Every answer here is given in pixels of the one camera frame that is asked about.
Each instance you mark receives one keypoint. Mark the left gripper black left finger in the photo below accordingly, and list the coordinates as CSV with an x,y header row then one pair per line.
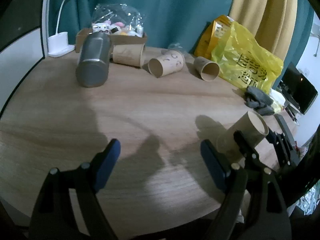
x,y
53,216

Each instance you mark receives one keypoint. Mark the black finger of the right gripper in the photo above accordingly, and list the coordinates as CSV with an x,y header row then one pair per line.
x,y
251,156
286,153

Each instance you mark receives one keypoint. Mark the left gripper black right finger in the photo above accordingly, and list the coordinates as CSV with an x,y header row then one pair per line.
x,y
253,206

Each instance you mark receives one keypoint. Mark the patterned paper cup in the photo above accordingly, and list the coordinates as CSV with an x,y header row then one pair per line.
x,y
171,61

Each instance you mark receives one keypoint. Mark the brown paper cup front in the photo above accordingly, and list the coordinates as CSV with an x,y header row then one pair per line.
x,y
208,70

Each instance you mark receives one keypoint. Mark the plain brown paper cup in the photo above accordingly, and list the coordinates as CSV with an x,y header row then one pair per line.
x,y
129,54

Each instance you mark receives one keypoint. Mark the white paper items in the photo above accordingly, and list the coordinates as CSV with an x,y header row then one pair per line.
x,y
278,100

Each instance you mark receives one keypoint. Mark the grey cloth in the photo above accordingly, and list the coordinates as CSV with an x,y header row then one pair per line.
x,y
259,101

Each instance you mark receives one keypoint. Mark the black laptop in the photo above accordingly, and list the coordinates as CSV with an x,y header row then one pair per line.
x,y
298,90

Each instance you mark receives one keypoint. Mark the yellow plastic shopping bag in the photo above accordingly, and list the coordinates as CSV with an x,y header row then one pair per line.
x,y
243,62

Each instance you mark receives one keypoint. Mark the orange paper package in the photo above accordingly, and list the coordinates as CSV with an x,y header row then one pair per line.
x,y
209,39

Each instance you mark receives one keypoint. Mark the crumpled clear plastic wrap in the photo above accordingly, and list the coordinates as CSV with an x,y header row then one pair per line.
x,y
177,46

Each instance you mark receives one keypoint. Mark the yellow curtain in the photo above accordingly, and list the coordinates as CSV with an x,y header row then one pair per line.
x,y
271,22

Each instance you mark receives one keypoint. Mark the grey metal tumbler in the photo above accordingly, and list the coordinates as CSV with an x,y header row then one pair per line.
x,y
93,64

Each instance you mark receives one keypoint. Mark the teal curtain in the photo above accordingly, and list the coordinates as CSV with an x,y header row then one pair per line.
x,y
184,21

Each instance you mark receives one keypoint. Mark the white desk lamp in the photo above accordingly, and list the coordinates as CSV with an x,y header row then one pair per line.
x,y
65,18

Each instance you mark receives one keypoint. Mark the brown cardboard box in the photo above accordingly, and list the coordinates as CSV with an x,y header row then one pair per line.
x,y
115,39

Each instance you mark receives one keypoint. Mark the clear bag of toys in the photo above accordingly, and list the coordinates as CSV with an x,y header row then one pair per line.
x,y
117,19

